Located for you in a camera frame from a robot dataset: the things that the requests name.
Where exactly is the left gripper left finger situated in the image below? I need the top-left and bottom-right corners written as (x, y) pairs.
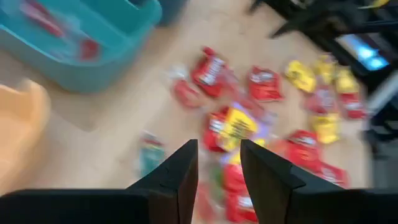
top-left (0, 139), bottom-right (200, 224)

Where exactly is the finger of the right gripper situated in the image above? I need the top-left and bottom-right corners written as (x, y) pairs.
top-left (269, 18), bottom-right (315, 37)
top-left (248, 0), bottom-right (265, 14)

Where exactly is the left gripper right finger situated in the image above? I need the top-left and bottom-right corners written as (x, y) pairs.
top-left (239, 139), bottom-right (398, 224)

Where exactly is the clear wrapper teal candy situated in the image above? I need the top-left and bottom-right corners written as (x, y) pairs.
top-left (136, 130), bottom-right (167, 178)

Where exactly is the grey-blue plastic basket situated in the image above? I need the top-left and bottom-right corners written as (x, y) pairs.
top-left (157, 0), bottom-right (191, 28)

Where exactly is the yellow plastic basket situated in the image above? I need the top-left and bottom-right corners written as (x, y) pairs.
top-left (0, 79), bottom-right (52, 195)

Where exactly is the teal plastic basket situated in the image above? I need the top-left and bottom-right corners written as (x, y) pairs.
top-left (0, 0), bottom-right (164, 93)

